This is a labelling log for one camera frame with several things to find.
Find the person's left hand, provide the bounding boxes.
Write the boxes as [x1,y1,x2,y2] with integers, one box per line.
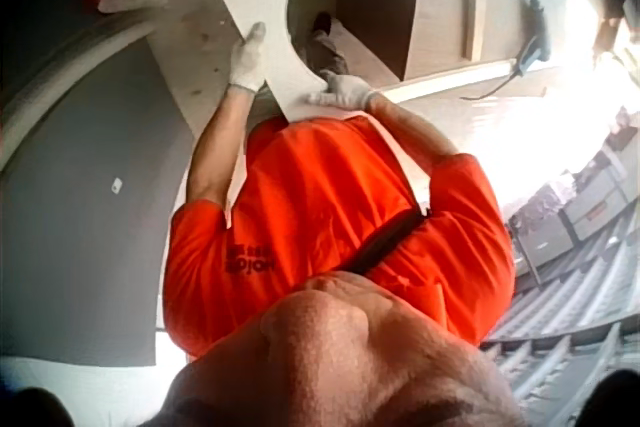
[227,21,269,95]

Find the person's right hand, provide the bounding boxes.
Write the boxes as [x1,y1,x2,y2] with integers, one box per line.
[305,69,381,112]

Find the light wooden plank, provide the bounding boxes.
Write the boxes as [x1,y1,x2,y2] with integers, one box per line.
[147,0,284,141]

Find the person's legs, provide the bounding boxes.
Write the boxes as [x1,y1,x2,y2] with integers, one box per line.
[302,11,351,79]

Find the beige wooden panel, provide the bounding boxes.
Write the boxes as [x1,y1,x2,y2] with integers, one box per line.
[402,0,612,83]

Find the long pale wooden batten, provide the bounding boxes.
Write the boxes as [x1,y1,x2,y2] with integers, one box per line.
[382,57,519,104]

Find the short wooden strip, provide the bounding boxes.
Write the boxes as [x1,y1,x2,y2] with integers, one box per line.
[459,0,487,63]

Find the grey power tool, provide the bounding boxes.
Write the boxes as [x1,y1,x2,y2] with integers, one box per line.
[514,0,552,78]

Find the stack of grey boxes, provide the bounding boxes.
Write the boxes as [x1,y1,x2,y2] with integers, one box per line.
[507,109,640,288]

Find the grey slatted metal rack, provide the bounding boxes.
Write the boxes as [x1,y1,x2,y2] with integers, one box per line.
[479,206,640,427]

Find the dark power cable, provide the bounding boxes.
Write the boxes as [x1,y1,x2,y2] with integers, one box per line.
[459,60,549,101]

